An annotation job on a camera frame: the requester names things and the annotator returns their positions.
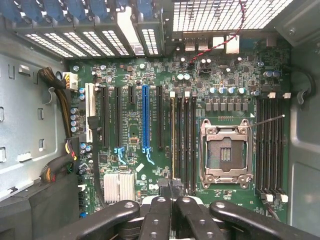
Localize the red and black twisted wire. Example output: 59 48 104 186
187 0 247 66

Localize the white rear port block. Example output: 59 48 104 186
212 34 241 55

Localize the silver CPU socket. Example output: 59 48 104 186
199 118 254 190

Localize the green motherboard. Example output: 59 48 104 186
65 32 292 226

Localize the rear fan grille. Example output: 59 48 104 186
171 0 294 33

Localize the yellow and black wire bundle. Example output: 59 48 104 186
55 86 74 139

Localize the blue expansion slot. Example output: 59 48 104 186
140 84 156 166

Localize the thin metal locking lever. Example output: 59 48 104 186
246 113 286 131

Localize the thin black and red wire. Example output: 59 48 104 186
259 197 281 221

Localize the braided cable with coloured wires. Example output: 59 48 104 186
40 136 81 185

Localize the short black expansion slot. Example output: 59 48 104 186
127 85 136 105

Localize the black plastic drive shroud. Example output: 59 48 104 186
0 174 82 240

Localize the silver rear port block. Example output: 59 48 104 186
184 36 210 51

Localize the white expansion slot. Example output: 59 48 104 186
84 82 97 144

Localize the silver finned heat sink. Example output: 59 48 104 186
102 171 137 204

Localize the braided power cable white plug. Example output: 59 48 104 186
37 66 79 92

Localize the long black expansion slot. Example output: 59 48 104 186
113 85 126 166
155 84 165 150
100 84 111 149

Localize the grey metal PC case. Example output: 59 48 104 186
0 0 320 240

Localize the black cable in case clip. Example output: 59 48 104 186
284 64 317 101

